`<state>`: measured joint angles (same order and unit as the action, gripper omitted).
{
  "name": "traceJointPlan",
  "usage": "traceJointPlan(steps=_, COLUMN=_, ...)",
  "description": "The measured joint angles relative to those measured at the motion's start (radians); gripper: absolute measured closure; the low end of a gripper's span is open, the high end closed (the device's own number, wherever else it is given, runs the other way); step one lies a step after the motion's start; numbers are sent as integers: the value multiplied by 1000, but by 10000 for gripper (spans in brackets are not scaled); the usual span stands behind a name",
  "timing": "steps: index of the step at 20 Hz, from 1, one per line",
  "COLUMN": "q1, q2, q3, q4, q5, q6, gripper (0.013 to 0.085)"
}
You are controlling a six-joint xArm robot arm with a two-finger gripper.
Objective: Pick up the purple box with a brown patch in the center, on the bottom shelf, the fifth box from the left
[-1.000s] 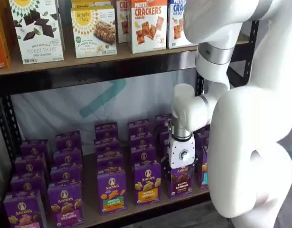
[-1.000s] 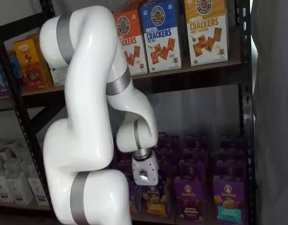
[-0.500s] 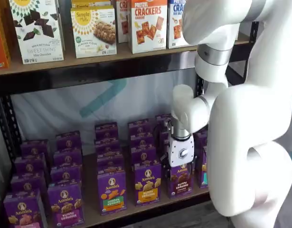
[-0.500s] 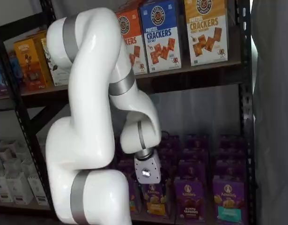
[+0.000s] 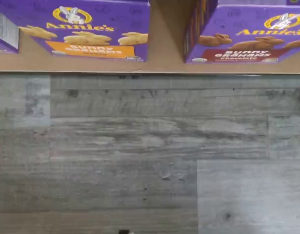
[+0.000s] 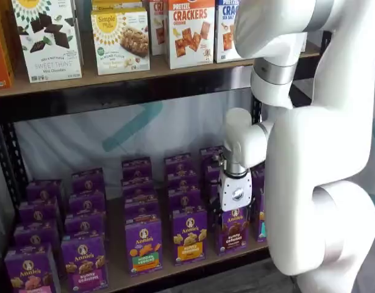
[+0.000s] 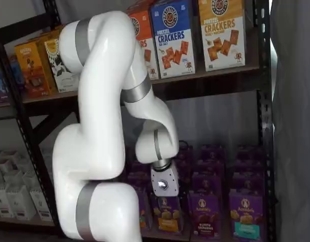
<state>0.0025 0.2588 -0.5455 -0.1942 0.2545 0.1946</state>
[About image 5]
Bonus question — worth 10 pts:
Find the purple Annie's box orange label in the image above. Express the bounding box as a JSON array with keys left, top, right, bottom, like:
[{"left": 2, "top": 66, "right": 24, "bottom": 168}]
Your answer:
[{"left": 0, "top": 0, "right": 150, "bottom": 62}]

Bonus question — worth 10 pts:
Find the purple Annie's box brown label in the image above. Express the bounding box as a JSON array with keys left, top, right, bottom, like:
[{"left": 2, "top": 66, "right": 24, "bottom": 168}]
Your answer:
[{"left": 183, "top": 0, "right": 300, "bottom": 64}]

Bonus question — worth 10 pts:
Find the black metal wooden shelf unit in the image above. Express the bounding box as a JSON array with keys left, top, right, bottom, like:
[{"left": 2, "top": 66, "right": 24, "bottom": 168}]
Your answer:
[{"left": 0, "top": 0, "right": 300, "bottom": 77}]

